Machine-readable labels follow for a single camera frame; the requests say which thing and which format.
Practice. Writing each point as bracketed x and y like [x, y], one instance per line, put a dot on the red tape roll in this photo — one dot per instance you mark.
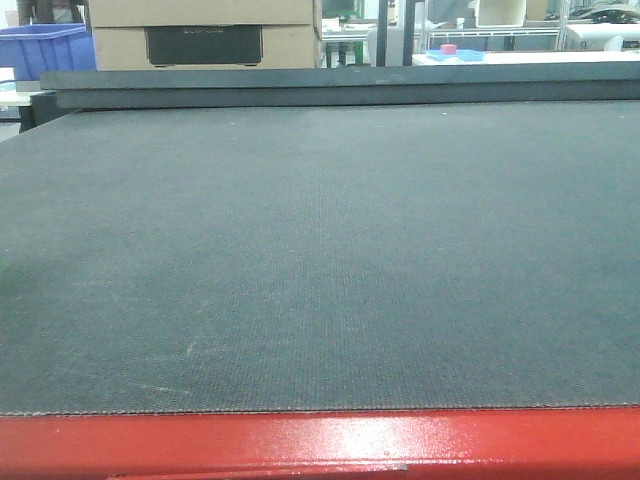
[448, 49]

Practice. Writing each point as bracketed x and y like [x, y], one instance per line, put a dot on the light blue tray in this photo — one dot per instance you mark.
[460, 56]

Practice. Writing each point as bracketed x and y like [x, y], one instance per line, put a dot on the black vertical post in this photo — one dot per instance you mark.
[382, 33]

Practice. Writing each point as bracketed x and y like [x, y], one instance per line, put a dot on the lower cardboard box black label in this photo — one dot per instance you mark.
[207, 47]

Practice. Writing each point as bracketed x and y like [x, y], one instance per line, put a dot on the white background table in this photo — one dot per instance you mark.
[546, 57]

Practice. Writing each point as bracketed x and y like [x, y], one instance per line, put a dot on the dark grey conveyor belt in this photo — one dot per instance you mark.
[280, 259]

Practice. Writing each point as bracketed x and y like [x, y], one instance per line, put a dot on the white wire shelf rack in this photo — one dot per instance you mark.
[509, 34]

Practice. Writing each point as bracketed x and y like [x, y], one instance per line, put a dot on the red conveyor frame edge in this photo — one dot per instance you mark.
[592, 443]

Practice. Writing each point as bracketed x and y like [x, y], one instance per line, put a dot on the blue plastic crate background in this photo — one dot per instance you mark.
[32, 49]

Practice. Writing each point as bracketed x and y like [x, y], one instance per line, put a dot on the dark grey conveyor end guard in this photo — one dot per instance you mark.
[330, 85]

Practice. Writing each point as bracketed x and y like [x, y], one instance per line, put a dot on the upper cardboard box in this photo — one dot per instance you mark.
[113, 13]

